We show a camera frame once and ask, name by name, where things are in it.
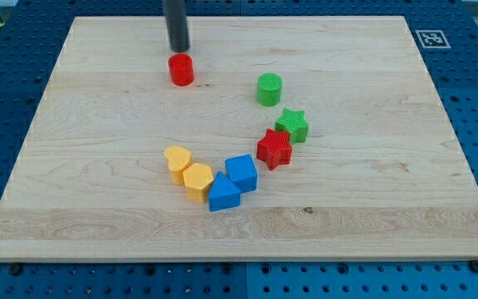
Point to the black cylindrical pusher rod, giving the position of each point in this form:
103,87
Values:
175,13

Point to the red cylinder block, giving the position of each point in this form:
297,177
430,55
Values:
181,69

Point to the green cylinder block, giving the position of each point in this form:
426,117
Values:
268,90

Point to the yellow heart block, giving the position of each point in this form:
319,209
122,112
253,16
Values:
178,160

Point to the wooden board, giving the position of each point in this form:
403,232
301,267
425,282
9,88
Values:
381,176

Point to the green star block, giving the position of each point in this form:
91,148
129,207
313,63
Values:
293,122

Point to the yellow hexagon block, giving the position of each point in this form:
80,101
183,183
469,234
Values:
198,179

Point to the red star block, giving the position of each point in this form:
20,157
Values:
274,149

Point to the blue cube block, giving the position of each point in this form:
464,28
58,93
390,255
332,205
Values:
241,170

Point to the blue triangle block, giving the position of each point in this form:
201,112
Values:
223,193

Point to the white fiducial marker tag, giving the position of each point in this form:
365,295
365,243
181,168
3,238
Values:
432,39

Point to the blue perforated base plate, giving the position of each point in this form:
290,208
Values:
30,42

